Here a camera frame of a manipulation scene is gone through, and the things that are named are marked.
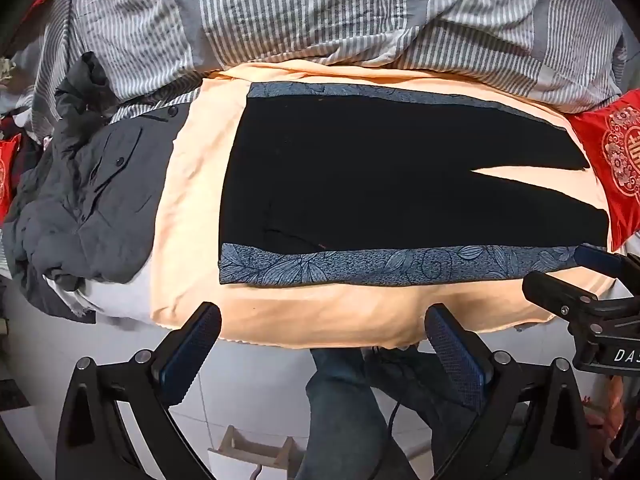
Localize pale grey cloth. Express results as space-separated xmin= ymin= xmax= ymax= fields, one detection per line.
xmin=42 ymin=260 xmax=153 ymax=323

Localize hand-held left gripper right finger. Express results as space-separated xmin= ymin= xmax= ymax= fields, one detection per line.
xmin=424 ymin=302 xmax=593 ymax=480

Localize person's right leg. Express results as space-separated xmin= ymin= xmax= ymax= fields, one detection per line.
xmin=365 ymin=344 xmax=483 ymax=463

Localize peach bedsheet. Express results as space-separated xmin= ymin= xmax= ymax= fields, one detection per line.
xmin=149 ymin=60 xmax=613 ymax=348

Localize red embroidered pillow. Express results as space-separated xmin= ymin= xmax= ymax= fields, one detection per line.
xmin=567 ymin=87 xmax=640 ymax=253
xmin=0 ymin=132 xmax=23 ymax=226

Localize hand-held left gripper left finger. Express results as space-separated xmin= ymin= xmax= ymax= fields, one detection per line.
xmin=55 ymin=301 xmax=223 ymax=480

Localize wooden stool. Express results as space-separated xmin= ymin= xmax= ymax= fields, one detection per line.
xmin=207 ymin=425 xmax=306 ymax=472

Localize grey white striped duvet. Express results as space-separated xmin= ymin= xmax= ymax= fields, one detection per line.
xmin=15 ymin=0 xmax=628 ymax=141

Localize black pants with blue floral stripe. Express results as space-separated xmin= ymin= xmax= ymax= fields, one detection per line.
xmin=217 ymin=81 xmax=611 ymax=287

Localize dark grey jacket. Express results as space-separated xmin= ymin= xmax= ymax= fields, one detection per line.
xmin=2 ymin=52 xmax=193 ymax=323

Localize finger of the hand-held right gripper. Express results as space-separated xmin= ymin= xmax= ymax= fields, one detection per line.
xmin=522 ymin=270 xmax=618 ymax=333
xmin=574 ymin=244 xmax=640 ymax=283

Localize black cable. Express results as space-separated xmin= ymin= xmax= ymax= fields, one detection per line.
xmin=382 ymin=355 xmax=408 ymax=466

